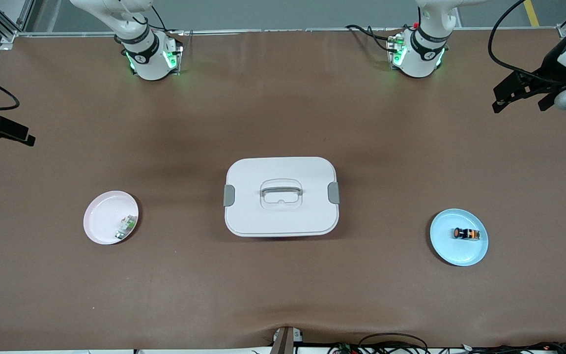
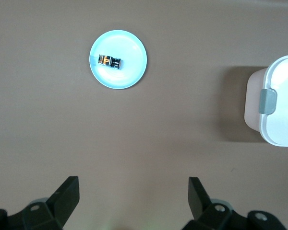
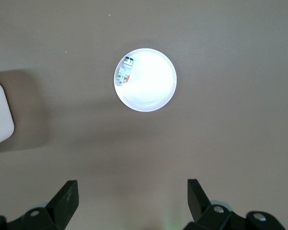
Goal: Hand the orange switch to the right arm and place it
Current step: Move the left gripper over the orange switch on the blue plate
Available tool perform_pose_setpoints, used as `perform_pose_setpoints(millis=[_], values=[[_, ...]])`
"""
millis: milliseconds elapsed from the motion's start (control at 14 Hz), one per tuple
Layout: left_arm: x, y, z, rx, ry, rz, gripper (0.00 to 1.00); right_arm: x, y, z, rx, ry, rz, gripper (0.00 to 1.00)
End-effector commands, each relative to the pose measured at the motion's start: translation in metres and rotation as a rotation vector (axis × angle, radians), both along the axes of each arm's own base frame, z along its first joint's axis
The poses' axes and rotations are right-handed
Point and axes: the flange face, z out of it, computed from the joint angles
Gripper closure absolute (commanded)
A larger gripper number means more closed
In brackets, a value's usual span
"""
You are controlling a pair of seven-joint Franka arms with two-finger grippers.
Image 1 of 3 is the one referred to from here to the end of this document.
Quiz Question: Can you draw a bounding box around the metal table edge rail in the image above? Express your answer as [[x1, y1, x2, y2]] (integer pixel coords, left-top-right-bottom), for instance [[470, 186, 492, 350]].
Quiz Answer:
[[15, 27, 566, 38]]

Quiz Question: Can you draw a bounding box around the brown table mat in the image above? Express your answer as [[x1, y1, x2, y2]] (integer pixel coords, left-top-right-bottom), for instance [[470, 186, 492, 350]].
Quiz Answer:
[[0, 27, 566, 352]]

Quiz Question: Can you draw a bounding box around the pink plate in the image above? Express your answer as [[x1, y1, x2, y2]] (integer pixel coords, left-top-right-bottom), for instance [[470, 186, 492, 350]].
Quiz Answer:
[[83, 190, 140, 245]]

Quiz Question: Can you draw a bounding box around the white lidded storage box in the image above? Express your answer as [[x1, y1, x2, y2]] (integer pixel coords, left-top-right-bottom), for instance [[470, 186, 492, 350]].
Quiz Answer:
[[224, 156, 340, 238]]

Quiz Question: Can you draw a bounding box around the orange black switch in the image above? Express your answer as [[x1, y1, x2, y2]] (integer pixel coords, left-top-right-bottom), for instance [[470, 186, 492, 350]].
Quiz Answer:
[[453, 227, 481, 242]]

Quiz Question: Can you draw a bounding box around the green white switch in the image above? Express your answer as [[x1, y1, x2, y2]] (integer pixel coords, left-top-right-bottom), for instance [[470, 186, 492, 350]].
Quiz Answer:
[[115, 214, 137, 240]]

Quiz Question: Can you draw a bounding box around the light blue plate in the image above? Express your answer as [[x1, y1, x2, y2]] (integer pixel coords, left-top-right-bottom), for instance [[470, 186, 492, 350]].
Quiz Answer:
[[429, 208, 489, 267]]

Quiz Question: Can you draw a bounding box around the grey clamp bracket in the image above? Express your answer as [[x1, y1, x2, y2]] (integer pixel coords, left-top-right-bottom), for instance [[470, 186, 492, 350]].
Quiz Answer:
[[272, 326, 304, 354]]

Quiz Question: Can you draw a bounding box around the black looped cable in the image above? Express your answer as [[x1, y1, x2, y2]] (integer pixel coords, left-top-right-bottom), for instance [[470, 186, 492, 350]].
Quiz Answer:
[[359, 333, 428, 354]]

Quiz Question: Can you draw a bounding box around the black base cable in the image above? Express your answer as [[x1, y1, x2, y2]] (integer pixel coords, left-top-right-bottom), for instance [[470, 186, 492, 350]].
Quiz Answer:
[[136, 2, 168, 32], [346, 25, 401, 52]]

